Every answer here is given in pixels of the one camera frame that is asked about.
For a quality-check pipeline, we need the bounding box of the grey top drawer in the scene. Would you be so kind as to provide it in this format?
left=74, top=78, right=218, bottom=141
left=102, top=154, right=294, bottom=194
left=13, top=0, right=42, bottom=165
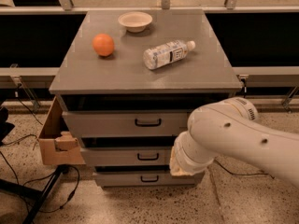
left=63, top=112, right=188, bottom=138

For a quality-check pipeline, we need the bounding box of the grey drawer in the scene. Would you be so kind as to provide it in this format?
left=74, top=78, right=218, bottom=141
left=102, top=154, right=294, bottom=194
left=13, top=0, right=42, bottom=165
left=81, top=147, right=171, bottom=166
left=63, top=112, right=188, bottom=138
left=93, top=171, right=205, bottom=188

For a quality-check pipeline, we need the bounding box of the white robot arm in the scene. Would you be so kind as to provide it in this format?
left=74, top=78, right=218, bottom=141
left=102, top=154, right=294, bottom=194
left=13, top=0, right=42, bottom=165
left=169, top=98, right=299, bottom=187

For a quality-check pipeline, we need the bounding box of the grey bottom drawer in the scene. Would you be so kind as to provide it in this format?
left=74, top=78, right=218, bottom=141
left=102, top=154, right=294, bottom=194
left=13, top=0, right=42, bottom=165
left=93, top=171, right=205, bottom=188

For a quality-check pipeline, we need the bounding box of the grey middle drawer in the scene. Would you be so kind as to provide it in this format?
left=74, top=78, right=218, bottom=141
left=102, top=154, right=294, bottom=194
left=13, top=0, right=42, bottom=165
left=81, top=147, right=171, bottom=166

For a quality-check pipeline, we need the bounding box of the grey drawer cabinet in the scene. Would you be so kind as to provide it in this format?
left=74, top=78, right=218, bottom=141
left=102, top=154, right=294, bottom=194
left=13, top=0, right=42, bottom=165
left=50, top=9, right=242, bottom=173

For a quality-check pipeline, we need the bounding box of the clear plastic water bottle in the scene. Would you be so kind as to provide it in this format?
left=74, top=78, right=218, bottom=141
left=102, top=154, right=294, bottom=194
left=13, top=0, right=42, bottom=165
left=143, top=40, right=196, bottom=70

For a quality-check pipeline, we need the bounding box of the cardboard box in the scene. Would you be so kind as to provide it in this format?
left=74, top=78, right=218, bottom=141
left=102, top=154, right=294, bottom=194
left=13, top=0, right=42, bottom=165
left=38, top=99, right=85, bottom=165

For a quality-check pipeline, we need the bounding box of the orange fruit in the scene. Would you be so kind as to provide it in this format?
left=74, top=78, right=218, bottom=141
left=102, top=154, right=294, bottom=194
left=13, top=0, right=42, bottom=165
left=93, top=34, right=114, bottom=57

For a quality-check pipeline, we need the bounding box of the beige bowl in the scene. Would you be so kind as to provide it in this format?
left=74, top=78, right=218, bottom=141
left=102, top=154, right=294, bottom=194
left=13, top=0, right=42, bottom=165
left=118, top=11, right=152, bottom=33

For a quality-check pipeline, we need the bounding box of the black stand base left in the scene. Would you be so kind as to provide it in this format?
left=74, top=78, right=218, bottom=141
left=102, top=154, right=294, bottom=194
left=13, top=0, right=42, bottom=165
left=0, top=165, right=70, bottom=224

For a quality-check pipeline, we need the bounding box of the black floor cable right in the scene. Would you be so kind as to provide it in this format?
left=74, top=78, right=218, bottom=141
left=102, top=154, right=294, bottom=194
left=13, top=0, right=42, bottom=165
left=213, top=159, right=276, bottom=180

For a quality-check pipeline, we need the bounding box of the black floor cable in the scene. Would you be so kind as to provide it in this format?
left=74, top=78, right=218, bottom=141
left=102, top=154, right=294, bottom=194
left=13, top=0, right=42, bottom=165
left=213, top=159, right=276, bottom=180
left=0, top=84, right=81, bottom=215

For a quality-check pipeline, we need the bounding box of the black top drawer handle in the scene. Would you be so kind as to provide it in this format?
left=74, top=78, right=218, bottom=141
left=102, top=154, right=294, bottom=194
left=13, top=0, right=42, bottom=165
left=135, top=119, right=162, bottom=127

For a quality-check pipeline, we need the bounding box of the black cable right of cabinet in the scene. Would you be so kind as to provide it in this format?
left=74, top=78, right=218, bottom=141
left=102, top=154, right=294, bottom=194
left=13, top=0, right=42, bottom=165
left=240, top=77, right=249, bottom=99

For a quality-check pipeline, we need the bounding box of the black floor cable left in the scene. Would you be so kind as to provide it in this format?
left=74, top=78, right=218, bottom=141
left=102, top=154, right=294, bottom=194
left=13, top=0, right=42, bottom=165
left=0, top=84, right=81, bottom=215

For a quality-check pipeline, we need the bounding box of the metal guard rail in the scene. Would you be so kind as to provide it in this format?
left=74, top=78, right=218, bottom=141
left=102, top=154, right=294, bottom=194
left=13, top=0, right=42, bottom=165
left=0, top=0, right=299, bottom=16

